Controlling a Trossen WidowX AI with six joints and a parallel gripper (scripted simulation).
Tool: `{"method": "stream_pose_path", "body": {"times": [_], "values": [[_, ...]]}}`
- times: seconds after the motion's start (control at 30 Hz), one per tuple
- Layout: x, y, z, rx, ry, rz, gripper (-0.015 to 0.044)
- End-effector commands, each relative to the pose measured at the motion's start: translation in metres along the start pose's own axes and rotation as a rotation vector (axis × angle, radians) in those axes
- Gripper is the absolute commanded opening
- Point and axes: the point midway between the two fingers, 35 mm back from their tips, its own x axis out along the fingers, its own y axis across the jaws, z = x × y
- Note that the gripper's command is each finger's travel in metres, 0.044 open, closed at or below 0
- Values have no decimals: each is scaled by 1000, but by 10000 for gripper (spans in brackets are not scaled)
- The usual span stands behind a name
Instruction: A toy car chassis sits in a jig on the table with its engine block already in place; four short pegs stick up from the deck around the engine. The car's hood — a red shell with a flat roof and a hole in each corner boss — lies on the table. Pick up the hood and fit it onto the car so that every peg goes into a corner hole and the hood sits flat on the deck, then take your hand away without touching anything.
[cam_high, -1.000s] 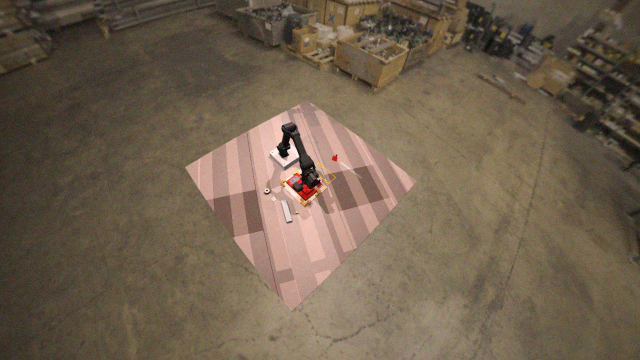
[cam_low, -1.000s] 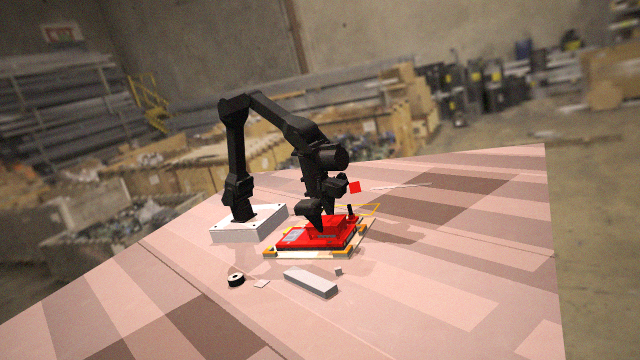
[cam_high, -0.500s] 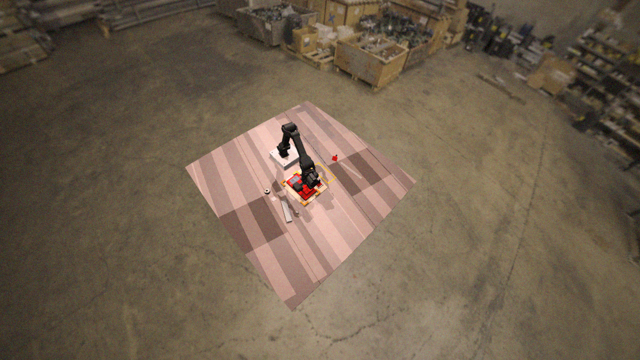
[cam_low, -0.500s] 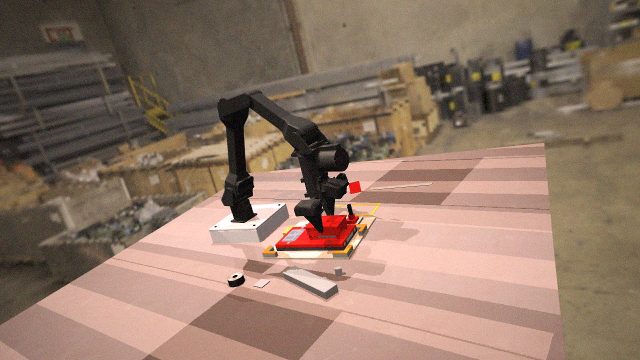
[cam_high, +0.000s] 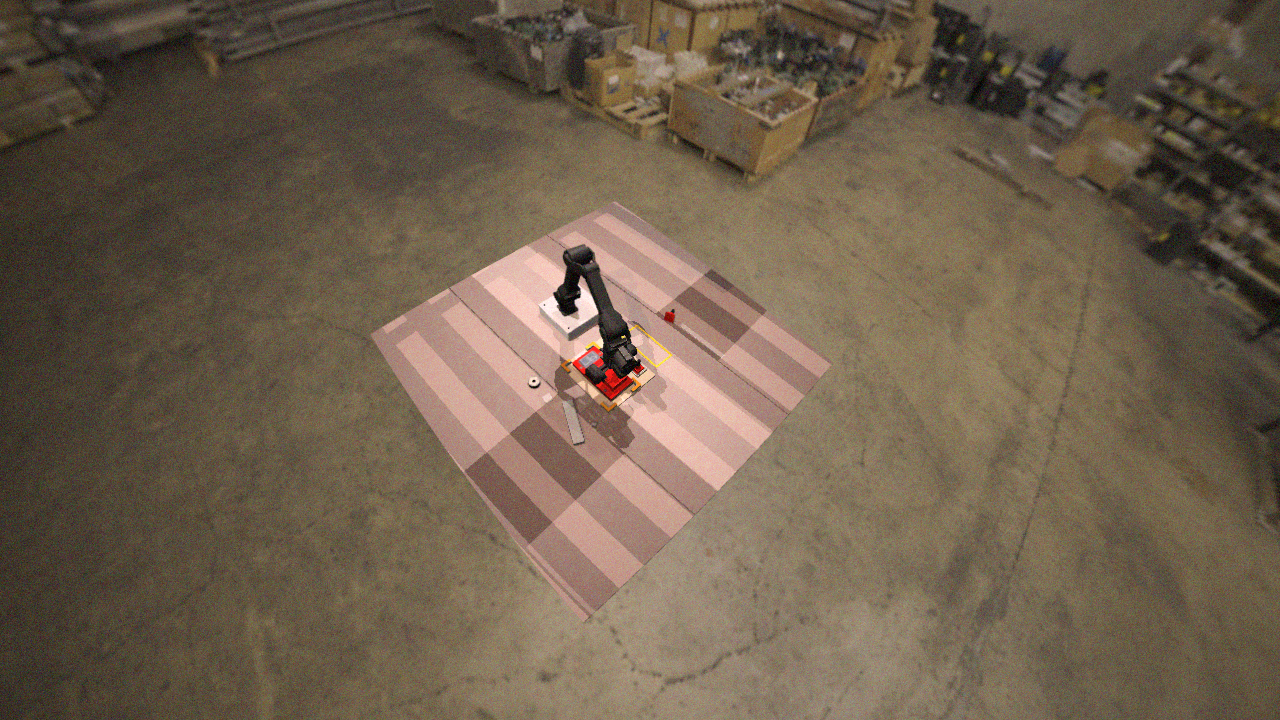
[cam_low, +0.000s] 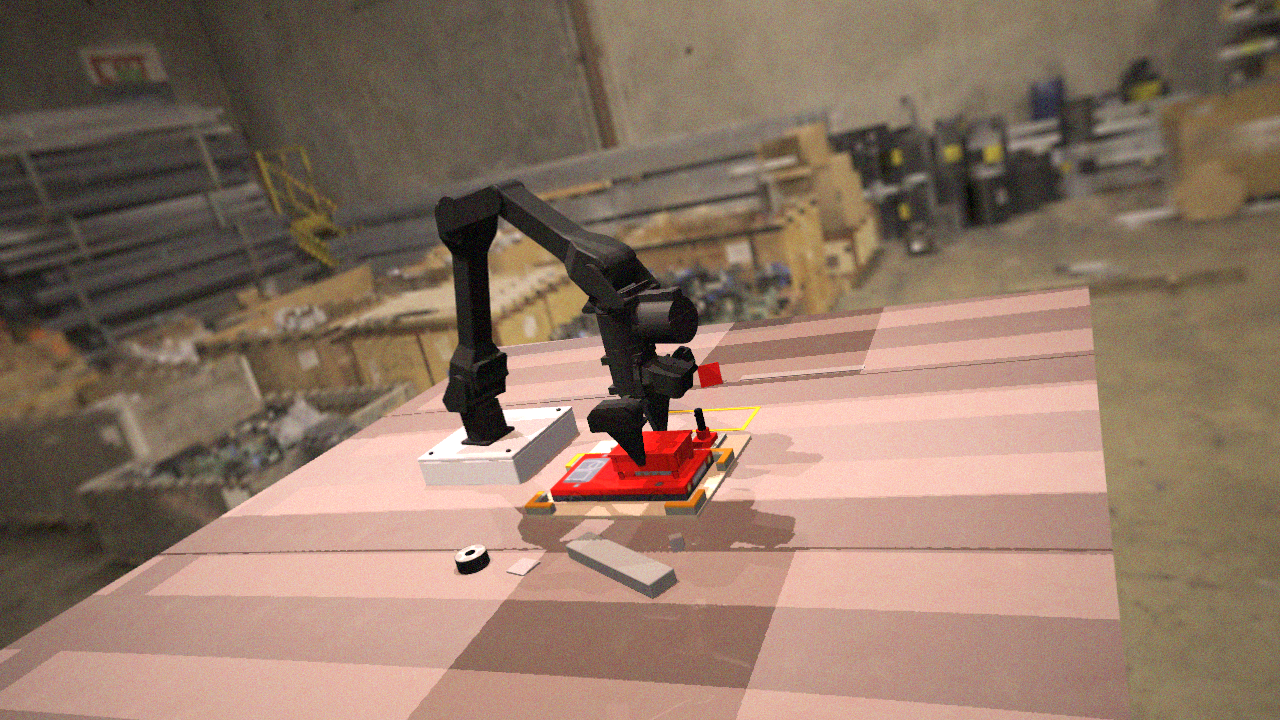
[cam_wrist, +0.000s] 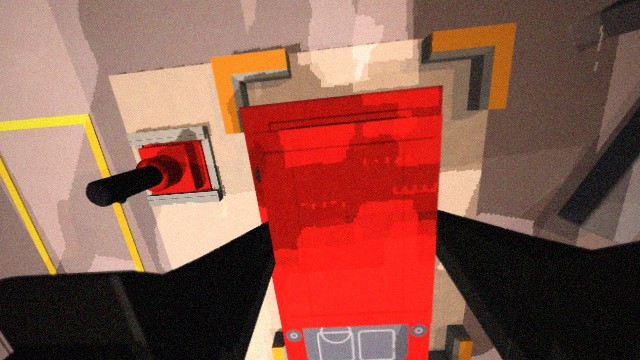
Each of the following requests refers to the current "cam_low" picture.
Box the grey rectangular bar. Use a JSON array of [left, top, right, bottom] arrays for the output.
[[566, 530, 676, 598]]

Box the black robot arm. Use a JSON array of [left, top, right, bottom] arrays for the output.
[[435, 178, 698, 446]]

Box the yellow rectangular outline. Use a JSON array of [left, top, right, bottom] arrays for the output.
[[668, 407, 760, 430]]

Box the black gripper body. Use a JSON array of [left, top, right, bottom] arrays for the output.
[[588, 342, 657, 433]]

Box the black toy tyre with white hub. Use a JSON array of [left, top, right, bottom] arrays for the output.
[[454, 544, 490, 574]]

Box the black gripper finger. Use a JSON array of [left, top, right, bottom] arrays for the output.
[[607, 416, 649, 466], [641, 392, 669, 430]]

